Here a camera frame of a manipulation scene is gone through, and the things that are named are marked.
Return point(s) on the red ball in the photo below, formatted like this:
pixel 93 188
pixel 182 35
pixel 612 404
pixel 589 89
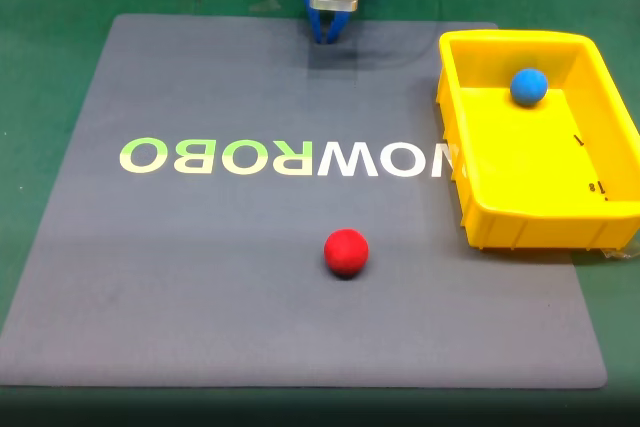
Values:
pixel 346 253

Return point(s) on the clear tape piece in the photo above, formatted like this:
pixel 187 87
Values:
pixel 620 253

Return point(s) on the yellow plastic bin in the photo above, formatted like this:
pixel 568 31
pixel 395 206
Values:
pixel 525 162

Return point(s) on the blue ball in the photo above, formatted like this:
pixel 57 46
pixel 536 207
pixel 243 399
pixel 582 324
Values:
pixel 529 88

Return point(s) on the grey mat with lettering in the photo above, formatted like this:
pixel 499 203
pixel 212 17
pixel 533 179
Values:
pixel 200 272

